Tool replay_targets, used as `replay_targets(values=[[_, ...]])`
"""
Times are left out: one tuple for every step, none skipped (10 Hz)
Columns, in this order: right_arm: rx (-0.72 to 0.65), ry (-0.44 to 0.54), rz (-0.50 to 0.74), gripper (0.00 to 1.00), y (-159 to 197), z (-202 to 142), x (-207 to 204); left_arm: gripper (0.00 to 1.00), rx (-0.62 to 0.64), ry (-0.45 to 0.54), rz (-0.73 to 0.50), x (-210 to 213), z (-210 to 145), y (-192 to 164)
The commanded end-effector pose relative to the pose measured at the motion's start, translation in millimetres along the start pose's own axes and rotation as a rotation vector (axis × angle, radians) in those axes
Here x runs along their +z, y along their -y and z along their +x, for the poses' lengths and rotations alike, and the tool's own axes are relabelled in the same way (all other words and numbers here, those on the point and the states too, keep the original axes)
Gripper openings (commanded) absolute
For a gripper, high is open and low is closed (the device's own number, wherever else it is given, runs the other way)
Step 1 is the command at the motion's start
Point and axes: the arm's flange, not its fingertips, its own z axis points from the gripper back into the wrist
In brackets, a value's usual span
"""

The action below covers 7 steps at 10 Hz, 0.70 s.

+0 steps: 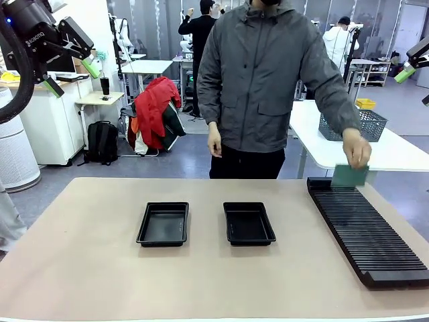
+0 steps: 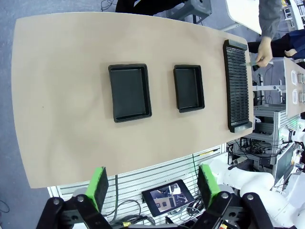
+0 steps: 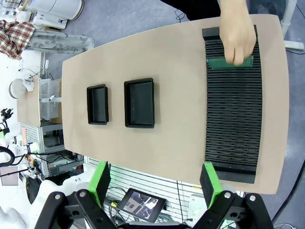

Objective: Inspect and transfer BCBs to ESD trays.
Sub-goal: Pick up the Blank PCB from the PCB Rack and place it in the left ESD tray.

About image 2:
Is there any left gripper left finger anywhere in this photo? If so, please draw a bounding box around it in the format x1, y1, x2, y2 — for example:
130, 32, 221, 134
35, 166, 112, 229

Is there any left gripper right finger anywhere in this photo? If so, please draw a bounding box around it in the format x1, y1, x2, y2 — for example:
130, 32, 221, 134
193, 163, 275, 229

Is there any large black ESD tray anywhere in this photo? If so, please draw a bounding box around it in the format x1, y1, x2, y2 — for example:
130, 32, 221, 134
108, 63, 153, 124

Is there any grey-sleeved right forearm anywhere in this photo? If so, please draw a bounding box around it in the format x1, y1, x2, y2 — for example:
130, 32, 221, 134
258, 0, 282, 40

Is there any small black ESD tray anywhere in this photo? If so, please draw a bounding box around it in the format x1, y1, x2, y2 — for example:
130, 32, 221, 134
173, 64, 205, 114

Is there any person's right hand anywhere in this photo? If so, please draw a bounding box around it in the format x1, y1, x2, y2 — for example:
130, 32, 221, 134
255, 37, 274, 68

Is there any black tablet with screen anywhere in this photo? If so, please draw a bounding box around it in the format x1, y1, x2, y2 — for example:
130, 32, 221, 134
142, 179, 195, 218

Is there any white slotted base panel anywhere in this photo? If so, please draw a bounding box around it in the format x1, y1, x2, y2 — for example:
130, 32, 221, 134
47, 143, 229, 229

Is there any black slotted board rack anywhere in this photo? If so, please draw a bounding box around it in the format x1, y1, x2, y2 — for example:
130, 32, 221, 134
223, 39, 253, 134

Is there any brown neighbouring table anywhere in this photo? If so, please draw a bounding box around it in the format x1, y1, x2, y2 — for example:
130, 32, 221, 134
283, 57, 305, 118

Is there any person in grey jacket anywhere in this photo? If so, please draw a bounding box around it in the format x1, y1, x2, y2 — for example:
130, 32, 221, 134
247, 0, 290, 58

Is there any person in navy clothes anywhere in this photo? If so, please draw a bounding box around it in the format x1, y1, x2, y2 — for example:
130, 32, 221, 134
285, 30, 305, 59

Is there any white table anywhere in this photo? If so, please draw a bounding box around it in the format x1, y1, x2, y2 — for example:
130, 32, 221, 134
225, 0, 263, 35

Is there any green cable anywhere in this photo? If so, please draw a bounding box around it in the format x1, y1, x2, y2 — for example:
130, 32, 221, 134
192, 154, 200, 191

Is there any grey cable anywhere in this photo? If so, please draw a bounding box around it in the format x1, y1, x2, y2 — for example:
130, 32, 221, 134
102, 175, 145, 226

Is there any aluminium frame structure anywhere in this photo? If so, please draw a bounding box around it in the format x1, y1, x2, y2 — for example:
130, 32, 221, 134
252, 104, 288, 144

